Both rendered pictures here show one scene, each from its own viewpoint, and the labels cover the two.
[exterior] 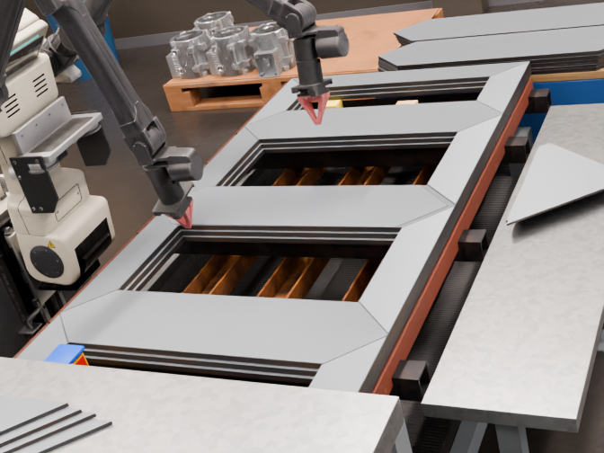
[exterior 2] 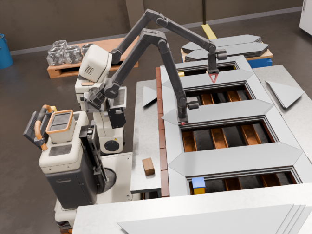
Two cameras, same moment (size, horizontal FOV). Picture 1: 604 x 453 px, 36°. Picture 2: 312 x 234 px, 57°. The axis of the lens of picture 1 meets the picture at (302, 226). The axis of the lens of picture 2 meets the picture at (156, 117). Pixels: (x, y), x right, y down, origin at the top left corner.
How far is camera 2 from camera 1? 1.29 m
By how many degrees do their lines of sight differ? 24
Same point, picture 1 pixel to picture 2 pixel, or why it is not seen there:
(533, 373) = not seen: outside the picture
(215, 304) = (228, 151)
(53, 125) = not seen: hidden behind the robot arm
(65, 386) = (272, 196)
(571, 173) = (288, 89)
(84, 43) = (170, 63)
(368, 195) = (240, 105)
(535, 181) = (279, 93)
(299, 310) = (263, 148)
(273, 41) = not seen: hidden behind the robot
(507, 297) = (304, 131)
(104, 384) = (288, 192)
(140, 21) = (17, 44)
